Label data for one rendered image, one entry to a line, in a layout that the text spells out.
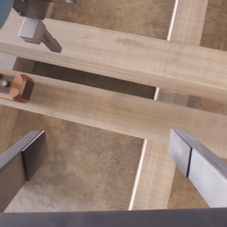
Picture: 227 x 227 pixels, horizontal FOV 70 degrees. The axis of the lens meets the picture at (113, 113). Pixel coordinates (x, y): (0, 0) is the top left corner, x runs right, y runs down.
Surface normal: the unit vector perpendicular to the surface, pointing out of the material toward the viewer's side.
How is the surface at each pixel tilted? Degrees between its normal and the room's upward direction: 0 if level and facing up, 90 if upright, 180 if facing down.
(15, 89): 0
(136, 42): 0
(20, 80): 0
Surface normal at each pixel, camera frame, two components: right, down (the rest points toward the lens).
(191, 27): -0.10, -0.15
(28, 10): -0.25, 0.96
